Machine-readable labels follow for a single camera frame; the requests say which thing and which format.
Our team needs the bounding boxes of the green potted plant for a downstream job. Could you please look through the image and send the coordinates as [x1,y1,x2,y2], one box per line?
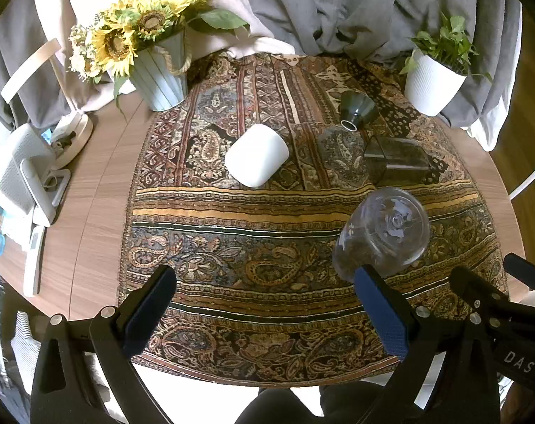
[399,10,494,84]

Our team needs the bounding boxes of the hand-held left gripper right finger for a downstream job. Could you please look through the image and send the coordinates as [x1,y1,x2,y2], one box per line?
[353,264,501,424]

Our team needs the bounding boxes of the grey curtain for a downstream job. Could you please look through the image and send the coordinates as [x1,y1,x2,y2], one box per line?
[0,0,525,153]

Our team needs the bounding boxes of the white remote control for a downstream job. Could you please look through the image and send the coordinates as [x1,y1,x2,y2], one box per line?
[23,225,46,298]

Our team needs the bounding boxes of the striped cloth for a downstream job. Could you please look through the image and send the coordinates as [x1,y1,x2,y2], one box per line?
[0,269,45,411]

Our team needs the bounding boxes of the white cup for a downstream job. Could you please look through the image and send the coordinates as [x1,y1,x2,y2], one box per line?
[224,124,290,188]

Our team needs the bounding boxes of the clear plastic cup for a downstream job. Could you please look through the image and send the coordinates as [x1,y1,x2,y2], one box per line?
[332,187,431,282]

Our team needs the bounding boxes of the pale green slatted bucket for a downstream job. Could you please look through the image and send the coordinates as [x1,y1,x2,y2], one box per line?
[128,31,194,112]

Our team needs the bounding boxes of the white desktop device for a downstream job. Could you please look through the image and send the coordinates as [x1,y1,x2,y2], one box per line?
[0,122,72,227]

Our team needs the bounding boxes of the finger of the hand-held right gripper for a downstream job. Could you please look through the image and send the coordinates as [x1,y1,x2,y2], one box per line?
[504,253,535,293]
[451,267,523,324]

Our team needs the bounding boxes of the dark green glass cup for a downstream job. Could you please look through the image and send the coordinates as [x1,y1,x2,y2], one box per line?
[339,90,378,132]

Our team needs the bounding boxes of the white ribbed plant pot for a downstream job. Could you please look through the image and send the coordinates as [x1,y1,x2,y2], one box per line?
[404,48,468,117]

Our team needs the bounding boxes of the paisley patterned tablecloth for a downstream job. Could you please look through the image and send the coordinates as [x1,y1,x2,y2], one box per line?
[117,51,510,387]

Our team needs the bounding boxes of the person's dark trousers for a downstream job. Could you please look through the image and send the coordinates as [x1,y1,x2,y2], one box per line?
[233,383,394,424]

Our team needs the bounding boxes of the artificial sunflower bouquet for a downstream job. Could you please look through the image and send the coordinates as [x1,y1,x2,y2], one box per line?
[68,0,251,109]

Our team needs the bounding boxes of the white curved tube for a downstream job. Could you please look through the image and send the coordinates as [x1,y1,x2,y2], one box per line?
[507,149,535,200]

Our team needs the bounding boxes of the smoky grey glass cup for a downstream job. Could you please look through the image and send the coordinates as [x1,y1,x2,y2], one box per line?
[363,137,428,186]

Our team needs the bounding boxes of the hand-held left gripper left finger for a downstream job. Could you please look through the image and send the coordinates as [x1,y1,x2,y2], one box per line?
[31,265,177,424]

